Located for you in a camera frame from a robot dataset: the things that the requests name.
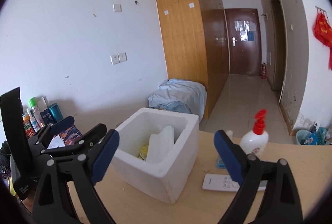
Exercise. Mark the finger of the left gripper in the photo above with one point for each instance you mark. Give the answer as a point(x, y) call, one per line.
point(59, 126)
point(83, 138)

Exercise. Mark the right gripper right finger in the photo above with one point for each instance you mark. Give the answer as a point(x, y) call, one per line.
point(280, 203)

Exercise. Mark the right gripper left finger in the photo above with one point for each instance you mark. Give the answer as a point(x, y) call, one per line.
point(52, 200)

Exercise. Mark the white foam sheet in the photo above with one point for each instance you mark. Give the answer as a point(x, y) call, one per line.
point(160, 145)

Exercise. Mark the white paper leaflet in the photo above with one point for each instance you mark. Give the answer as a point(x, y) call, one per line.
point(56, 142)

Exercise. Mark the colourful patterned mat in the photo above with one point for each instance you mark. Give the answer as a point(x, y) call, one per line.
point(70, 135)

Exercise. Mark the teal metal can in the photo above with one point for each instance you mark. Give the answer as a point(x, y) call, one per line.
point(55, 112)

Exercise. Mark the orange cap bottle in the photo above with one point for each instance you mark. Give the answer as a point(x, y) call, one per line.
point(27, 126)

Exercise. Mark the green cap spray bottle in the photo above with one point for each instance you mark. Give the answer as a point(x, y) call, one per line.
point(36, 112)

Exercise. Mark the white lotion pump bottle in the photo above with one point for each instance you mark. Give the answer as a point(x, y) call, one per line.
point(255, 141)

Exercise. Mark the white remote control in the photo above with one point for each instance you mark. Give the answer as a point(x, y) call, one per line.
point(214, 182)

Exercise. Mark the white styrofoam box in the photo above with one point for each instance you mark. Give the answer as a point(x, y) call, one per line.
point(166, 180)

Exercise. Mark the red fire extinguisher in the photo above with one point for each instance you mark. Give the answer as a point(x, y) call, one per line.
point(264, 71)

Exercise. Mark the wooden wardrobe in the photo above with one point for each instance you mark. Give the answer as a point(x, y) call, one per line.
point(193, 34)

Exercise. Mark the red hanging cloth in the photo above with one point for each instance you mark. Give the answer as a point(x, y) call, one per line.
point(323, 32)

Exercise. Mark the dark brown entrance door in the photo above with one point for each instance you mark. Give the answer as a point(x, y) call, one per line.
point(244, 37)

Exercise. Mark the white double wall socket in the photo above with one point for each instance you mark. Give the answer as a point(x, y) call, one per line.
point(118, 58)

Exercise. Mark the white wall switch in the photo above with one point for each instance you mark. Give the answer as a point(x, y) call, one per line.
point(117, 8)

